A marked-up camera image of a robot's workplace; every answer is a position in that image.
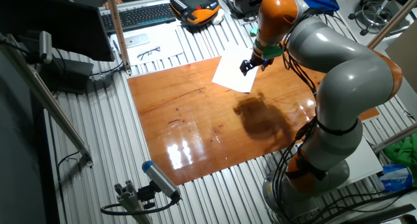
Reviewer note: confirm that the wooden frame post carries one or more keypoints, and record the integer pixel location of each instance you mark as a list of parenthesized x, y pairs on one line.
[(118, 28)]

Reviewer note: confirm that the black box device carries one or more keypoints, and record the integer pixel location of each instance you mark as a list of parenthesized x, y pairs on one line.
[(68, 75)]

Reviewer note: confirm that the person's hand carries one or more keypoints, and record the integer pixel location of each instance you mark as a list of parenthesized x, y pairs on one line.
[(120, 0)]

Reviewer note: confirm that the tall aluminium post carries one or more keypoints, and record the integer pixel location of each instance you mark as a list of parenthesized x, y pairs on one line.
[(394, 20)]

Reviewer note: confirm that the short aluminium frame bar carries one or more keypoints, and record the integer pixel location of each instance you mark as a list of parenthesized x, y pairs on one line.
[(394, 137)]

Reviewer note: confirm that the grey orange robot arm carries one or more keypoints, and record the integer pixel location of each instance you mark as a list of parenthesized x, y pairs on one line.
[(352, 80)]

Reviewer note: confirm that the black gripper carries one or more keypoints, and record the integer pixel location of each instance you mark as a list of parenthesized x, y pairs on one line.
[(262, 58)]

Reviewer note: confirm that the black computer monitor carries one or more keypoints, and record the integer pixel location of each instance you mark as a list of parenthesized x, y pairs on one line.
[(65, 28)]

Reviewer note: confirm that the brown cardboard panel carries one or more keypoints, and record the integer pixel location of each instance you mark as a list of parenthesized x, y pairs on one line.
[(404, 58)]

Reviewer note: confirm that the aluminium camera mount profile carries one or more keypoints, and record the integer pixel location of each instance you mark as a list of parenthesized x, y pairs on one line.
[(130, 201)]

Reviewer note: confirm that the white paper sheet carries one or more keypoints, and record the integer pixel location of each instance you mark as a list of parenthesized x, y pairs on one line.
[(231, 71)]

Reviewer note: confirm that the black rimmed eyeglasses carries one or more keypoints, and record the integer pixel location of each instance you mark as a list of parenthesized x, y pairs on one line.
[(149, 52)]

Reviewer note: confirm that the black computer keyboard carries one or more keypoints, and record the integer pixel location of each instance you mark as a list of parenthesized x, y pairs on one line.
[(140, 17)]

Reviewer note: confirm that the orange black teach pendant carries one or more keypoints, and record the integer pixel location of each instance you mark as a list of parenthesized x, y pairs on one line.
[(195, 9)]

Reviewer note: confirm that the blue plastic package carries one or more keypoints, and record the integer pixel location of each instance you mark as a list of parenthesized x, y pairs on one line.
[(394, 178)]

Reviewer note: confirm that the chrome stool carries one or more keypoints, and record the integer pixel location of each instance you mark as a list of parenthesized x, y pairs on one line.
[(374, 15)]

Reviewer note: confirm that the silver camera with blue end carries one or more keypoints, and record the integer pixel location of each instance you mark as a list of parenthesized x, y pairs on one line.
[(159, 178)]

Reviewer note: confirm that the white rounded object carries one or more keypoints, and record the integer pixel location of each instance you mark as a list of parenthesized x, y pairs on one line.
[(218, 17)]

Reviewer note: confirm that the glossy wooden board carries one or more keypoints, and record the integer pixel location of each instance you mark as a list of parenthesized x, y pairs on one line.
[(195, 120)]

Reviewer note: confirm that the small silver camera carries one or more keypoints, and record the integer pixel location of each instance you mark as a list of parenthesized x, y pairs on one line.
[(45, 46)]

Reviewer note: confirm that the printed white document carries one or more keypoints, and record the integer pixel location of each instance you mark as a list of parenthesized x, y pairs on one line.
[(166, 41)]

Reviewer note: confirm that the silver smartphone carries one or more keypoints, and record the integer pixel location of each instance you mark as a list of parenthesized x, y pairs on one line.
[(137, 40)]

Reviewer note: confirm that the long aluminium frame bar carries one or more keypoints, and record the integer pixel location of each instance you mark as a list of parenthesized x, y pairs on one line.
[(49, 100)]

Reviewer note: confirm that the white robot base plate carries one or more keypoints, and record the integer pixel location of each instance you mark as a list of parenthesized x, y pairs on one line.
[(365, 162)]

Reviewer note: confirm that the black pen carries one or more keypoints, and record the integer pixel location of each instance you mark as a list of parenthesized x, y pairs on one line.
[(116, 48)]

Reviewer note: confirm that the green cloth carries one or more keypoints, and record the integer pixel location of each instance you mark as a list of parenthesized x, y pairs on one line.
[(404, 152)]

